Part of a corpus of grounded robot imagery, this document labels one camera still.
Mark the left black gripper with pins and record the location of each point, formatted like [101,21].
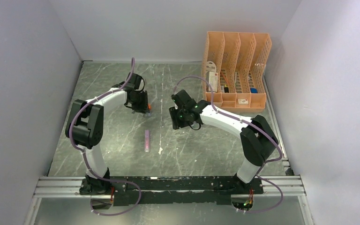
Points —
[143,108]

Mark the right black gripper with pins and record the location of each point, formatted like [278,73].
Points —
[177,123]

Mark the pink highlighter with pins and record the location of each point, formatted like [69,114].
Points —
[147,141]

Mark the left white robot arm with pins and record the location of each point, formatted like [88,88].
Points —
[85,127]

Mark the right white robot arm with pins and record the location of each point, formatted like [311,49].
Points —
[257,138]

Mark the white packaged item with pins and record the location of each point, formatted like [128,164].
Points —
[212,75]

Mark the orange plastic file organizer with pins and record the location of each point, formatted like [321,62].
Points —
[241,59]

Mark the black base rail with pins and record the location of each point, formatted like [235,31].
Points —
[166,190]

